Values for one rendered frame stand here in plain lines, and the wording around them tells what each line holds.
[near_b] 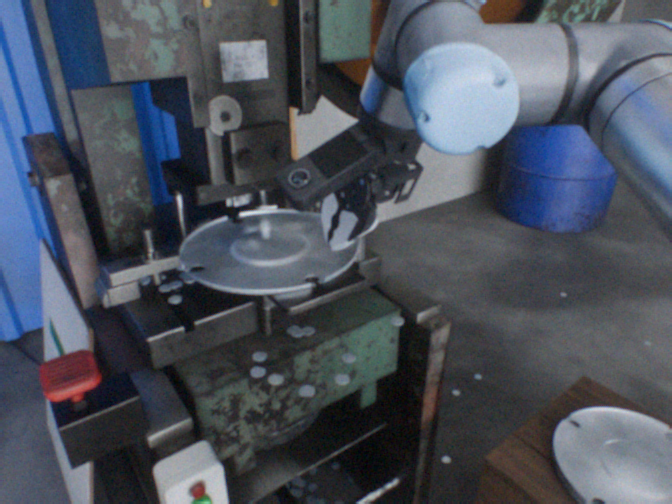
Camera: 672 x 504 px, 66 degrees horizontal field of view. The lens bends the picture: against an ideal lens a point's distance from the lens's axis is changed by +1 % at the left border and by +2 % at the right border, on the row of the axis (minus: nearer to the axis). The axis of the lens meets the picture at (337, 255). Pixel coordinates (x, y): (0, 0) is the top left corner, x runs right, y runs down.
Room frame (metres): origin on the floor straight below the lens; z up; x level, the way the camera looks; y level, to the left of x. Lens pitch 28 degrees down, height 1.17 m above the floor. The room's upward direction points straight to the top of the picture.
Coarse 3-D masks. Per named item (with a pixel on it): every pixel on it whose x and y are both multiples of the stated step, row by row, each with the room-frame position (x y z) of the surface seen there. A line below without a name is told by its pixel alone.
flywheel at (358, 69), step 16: (496, 0) 0.83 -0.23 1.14; (512, 0) 0.81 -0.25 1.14; (528, 0) 0.79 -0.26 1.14; (544, 0) 0.81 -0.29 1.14; (384, 16) 1.09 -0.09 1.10; (496, 16) 0.83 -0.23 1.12; (512, 16) 0.81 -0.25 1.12; (528, 16) 0.81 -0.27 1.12; (336, 64) 1.16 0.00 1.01; (352, 64) 1.12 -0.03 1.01; (368, 64) 1.07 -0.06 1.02; (352, 80) 1.12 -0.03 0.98
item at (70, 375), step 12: (60, 360) 0.49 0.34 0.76; (72, 360) 0.49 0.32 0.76; (84, 360) 0.49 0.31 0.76; (48, 372) 0.46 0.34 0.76; (60, 372) 0.46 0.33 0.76; (72, 372) 0.46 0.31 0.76; (84, 372) 0.46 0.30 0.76; (96, 372) 0.46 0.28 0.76; (48, 384) 0.44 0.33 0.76; (60, 384) 0.44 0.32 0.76; (72, 384) 0.44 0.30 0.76; (84, 384) 0.45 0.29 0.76; (96, 384) 0.46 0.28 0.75; (48, 396) 0.43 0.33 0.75; (60, 396) 0.43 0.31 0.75; (72, 396) 0.46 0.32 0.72
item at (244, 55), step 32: (224, 0) 0.77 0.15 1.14; (256, 0) 0.79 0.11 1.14; (224, 32) 0.76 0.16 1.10; (256, 32) 0.79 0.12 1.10; (224, 64) 0.76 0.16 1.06; (256, 64) 0.79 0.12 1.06; (224, 96) 0.75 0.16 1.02; (256, 96) 0.79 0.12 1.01; (288, 96) 0.82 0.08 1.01; (192, 128) 0.77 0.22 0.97; (224, 128) 0.74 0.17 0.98; (256, 128) 0.75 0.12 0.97; (288, 128) 0.82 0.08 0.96; (192, 160) 0.79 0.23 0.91; (224, 160) 0.75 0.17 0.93; (256, 160) 0.75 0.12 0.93; (288, 160) 0.82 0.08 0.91
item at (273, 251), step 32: (224, 224) 0.83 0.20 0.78; (256, 224) 0.83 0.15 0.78; (288, 224) 0.83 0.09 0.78; (320, 224) 0.83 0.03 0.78; (192, 256) 0.71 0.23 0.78; (224, 256) 0.71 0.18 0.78; (256, 256) 0.70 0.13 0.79; (288, 256) 0.70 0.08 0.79; (320, 256) 0.71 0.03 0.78; (352, 256) 0.71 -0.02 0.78; (224, 288) 0.61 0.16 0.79; (256, 288) 0.61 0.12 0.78; (288, 288) 0.61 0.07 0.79
